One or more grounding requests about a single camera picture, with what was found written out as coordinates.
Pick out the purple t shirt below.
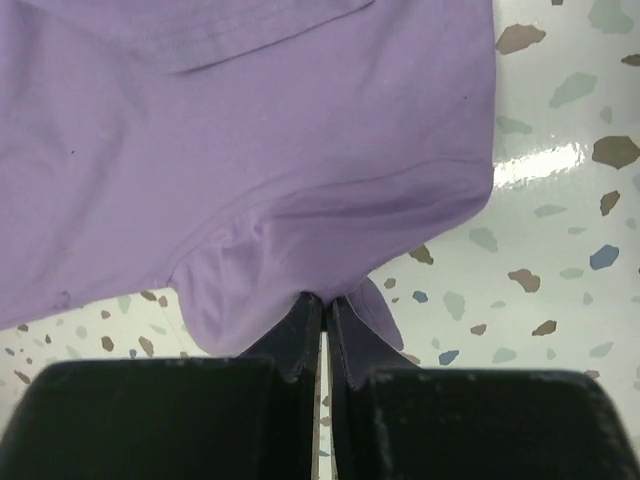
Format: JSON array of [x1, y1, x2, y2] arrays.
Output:
[[1, 1, 496, 355]]

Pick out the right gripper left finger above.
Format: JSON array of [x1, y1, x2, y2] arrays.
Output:
[[1, 294, 323, 479]]

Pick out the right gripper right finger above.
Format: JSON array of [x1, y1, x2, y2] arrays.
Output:
[[327, 298, 639, 479]]

